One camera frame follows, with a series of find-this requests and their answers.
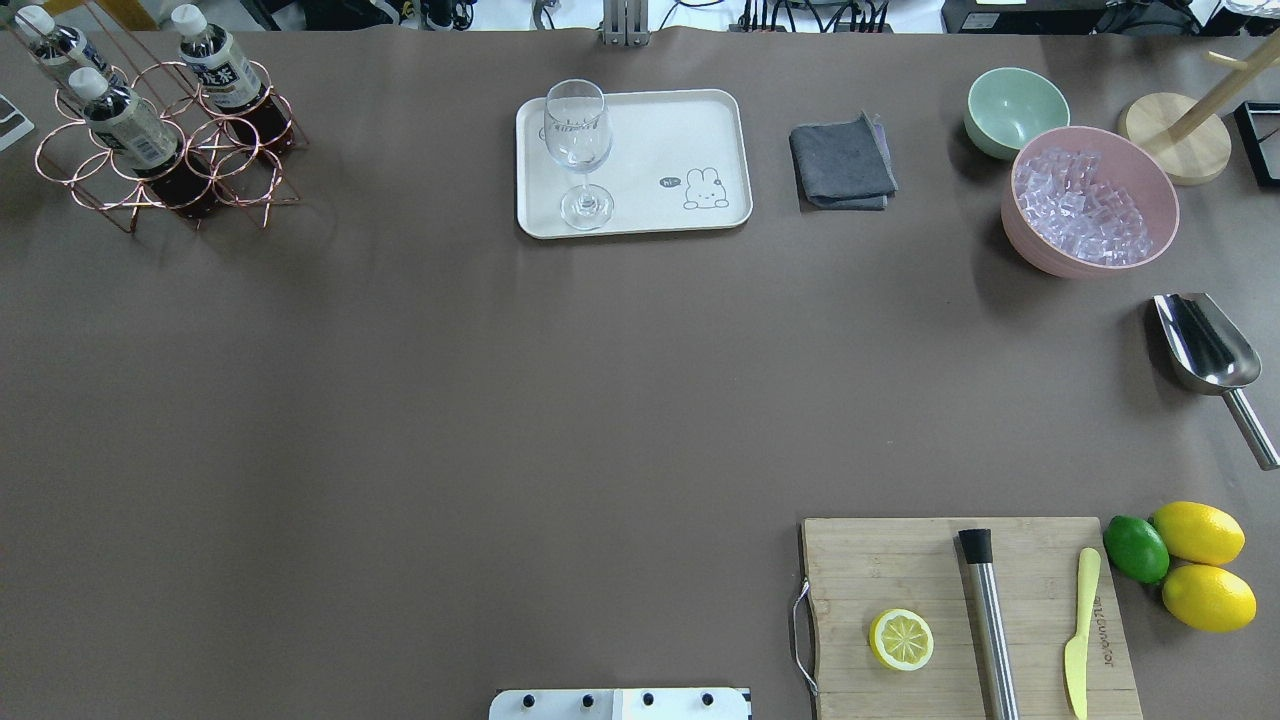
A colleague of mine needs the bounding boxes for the copper wire bottle basket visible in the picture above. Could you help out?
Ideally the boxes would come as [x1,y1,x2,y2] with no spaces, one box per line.
[5,4,308,233]

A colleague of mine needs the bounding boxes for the clear wine glass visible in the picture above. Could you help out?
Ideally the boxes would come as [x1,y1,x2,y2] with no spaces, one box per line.
[543,79,614,231]

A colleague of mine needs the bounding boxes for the green lime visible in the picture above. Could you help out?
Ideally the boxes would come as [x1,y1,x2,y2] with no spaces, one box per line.
[1103,515,1171,585]

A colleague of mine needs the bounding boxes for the grey folded cloth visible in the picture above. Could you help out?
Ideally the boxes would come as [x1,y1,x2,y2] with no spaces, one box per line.
[788,113,899,211]

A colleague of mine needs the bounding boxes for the clear ice cubes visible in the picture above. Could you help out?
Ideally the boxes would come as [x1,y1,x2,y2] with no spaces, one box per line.
[1012,147,1155,266]

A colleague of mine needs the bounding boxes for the white rabbit tray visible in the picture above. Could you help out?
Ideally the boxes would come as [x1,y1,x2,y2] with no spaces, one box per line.
[515,88,753,240]

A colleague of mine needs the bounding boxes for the bamboo cutting board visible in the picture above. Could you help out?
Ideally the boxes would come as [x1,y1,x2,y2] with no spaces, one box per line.
[801,518,1102,719]

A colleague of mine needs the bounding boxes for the pink bowl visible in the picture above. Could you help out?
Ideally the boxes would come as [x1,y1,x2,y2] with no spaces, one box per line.
[1001,126,1180,279]

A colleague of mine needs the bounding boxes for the yellow plastic knife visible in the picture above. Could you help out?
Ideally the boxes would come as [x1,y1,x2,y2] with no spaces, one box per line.
[1062,547,1101,719]

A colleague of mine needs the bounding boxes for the tea bottle white cap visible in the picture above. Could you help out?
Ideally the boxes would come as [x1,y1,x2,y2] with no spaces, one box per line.
[68,67,221,219]

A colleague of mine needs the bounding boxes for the steel ice scoop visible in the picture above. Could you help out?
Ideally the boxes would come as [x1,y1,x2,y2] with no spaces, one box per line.
[1152,292,1279,471]

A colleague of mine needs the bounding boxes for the black metal glass rack tray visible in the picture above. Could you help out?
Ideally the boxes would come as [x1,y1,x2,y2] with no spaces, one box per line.
[1233,101,1279,190]

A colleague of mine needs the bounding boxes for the mint green bowl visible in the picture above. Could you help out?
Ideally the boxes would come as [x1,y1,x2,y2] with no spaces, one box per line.
[964,67,1071,160]

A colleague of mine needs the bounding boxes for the steel muddler black tip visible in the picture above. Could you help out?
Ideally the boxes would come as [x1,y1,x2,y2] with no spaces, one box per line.
[957,528,1021,719]

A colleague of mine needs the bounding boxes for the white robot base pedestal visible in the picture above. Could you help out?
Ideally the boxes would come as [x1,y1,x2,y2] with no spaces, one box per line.
[488,687,753,719]

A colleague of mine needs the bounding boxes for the wooden cup rack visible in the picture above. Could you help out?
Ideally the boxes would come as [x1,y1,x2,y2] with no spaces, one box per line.
[1117,32,1279,186]

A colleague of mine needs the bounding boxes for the half lemon slice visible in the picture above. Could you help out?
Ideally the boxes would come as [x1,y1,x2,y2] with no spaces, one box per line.
[868,609,934,673]

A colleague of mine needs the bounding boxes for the yellow lemon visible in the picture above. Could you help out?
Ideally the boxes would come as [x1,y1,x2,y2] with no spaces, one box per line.
[1149,501,1245,566]
[1161,564,1257,633]

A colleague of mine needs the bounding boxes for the aluminium frame post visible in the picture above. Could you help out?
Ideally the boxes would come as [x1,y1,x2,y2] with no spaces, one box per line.
[600,0,652,47]

